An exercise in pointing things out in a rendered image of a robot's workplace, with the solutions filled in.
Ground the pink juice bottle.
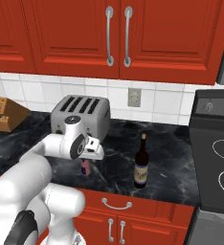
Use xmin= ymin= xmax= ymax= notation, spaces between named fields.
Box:
xmin=79 ymin=158 xmax=92 ymax=176

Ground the red base cupboard door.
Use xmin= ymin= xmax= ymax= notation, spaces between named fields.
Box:
xmin=35 ymin=212 xmax=119 ymax=245
xmin=116 ymin=215 xmax=189 ymax=245

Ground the dark wine bottle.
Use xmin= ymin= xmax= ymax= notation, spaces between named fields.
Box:
xmin=133 ymin=132 xmax=150 ymax=189

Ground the silver drawer handle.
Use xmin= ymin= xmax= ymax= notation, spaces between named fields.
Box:
xmin=101 ymin=197 xmax=133 ymax=211

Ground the grey wall outlet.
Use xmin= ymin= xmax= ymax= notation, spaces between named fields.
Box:
xmin=127 ymin=87 xmax=143 ymax=108

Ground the red wall cupboard door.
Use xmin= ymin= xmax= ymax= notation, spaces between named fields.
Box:
xmin=0 ymin=0 xmax=37 ymax=75
xmin=22 ymin=0 xmax=121 ymax=80
xmin=119 ymin=0 xmax=224 ymax=86

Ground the black stove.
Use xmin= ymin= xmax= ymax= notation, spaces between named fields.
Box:
xmin=189 ymin=89 xmax=224 ymax=216

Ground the red drawer front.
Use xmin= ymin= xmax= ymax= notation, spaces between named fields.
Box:
xmin=75 ymin=188 xmax=195 ymax=229

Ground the wooden knife block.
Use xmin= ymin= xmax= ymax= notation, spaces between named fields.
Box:
xmin=0 ymin=97 xmax=32 ymax=133

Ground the silver four-slot toaster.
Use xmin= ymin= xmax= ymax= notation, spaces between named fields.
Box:
xmin=50 ymin=94 xmax=111 ymax=147

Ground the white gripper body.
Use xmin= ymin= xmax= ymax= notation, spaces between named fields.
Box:
xmin=80 ymin=145 xmax=105 ymax=162

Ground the silver cupboard door handle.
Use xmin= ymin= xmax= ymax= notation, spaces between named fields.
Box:
xmin=104 ymin=6 xmax=115 ymax=67
xmin=123 ymin=6 xmax=134 ymax=68

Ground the silver base cupboard handle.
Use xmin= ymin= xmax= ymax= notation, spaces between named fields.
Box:
xmin=107 ymin=218 xmax=115 ymax=243
xmin=119 ymin=220 xmax=126 ymax=245

